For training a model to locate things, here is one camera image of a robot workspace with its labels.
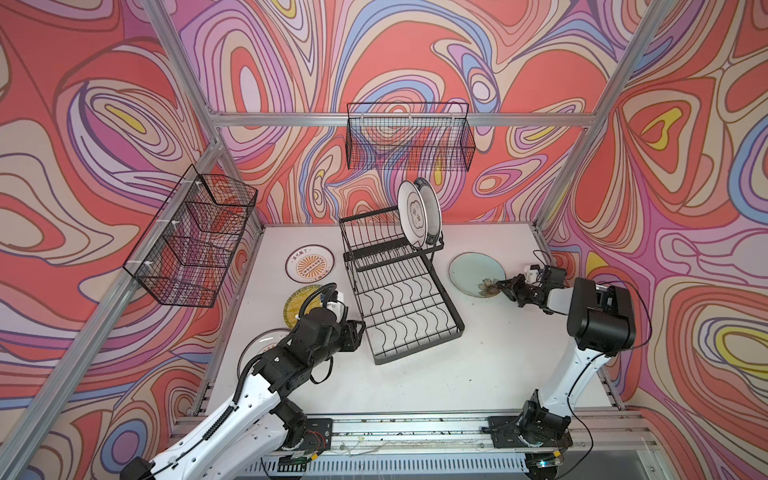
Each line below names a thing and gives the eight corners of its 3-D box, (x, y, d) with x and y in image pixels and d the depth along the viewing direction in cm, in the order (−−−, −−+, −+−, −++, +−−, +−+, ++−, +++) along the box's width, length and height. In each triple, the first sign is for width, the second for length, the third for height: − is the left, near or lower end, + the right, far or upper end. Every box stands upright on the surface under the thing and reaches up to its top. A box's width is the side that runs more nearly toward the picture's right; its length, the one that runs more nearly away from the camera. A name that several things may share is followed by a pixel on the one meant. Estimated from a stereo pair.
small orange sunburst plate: (284, 287, 107) (280, 280, 103) (293, 252, 118) (290, 244, 114) (331, 287, 107) (329, 280, 103) (336, 252, 118) (334, 244, 114)
